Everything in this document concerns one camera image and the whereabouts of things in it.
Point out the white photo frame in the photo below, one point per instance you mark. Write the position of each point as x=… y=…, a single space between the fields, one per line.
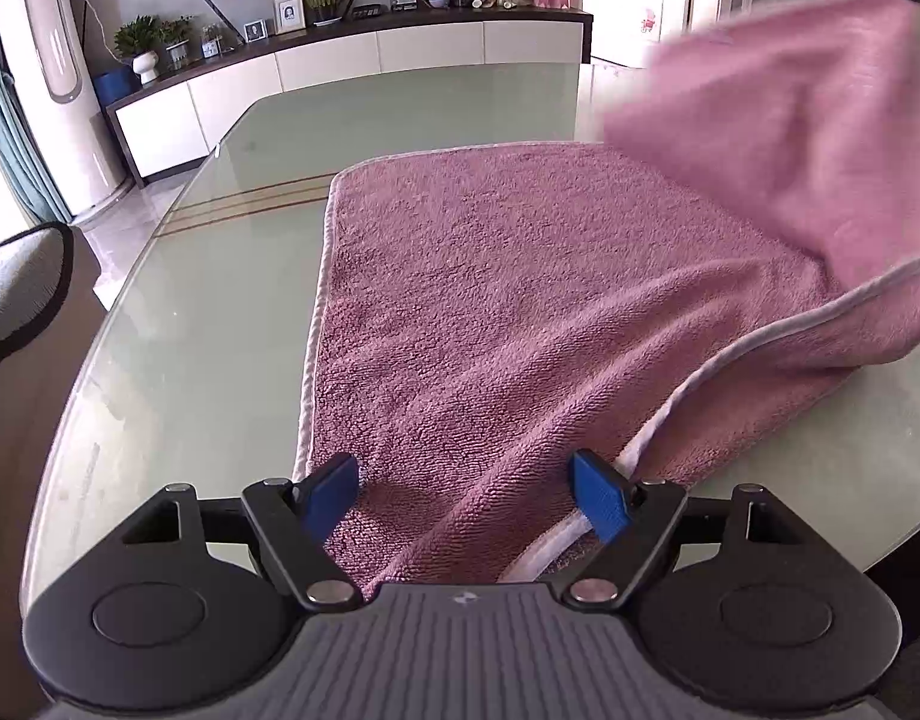
x=289 y=13

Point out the blue bin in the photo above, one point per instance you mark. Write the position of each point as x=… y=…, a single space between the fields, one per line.
x=116 y=84

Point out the white tower air conditioner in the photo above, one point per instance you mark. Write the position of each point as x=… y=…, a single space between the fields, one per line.
x=62 y=52

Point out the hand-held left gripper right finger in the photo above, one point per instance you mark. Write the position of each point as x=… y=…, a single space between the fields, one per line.
x=599 y=493

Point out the white sideboard with dark top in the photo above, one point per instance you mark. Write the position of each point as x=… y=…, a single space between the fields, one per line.
x=400 y=49

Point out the pink towel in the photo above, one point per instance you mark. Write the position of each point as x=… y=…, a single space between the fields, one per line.
x=505 y=300

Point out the glass jar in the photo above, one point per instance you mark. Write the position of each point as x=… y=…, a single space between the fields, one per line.
x=211 y=43

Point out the white fridge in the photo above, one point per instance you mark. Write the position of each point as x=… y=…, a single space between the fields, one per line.
x=632 y=0

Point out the grass plant in pot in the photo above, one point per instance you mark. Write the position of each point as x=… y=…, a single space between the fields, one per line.
x=322 y=1

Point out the stack of small boxes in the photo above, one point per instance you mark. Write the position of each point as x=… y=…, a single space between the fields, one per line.
x=406 y=0

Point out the small black clock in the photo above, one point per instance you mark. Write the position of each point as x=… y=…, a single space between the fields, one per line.
x=367 y=12

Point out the grey chair with black edge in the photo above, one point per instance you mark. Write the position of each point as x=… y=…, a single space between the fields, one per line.
x=17 y=277

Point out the potted plant in white pot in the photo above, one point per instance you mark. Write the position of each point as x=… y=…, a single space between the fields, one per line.
x=141 y=41

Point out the small dark photo frame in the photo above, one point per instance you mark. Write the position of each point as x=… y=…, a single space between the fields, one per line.
x=256 y=31

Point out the small potted plant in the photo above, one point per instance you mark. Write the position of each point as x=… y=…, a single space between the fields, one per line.
x=177 y=37

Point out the teal curtain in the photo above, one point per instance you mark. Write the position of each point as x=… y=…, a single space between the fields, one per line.
x=13 y=127

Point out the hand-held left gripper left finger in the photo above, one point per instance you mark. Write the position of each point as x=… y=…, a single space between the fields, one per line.
x=332 y=496

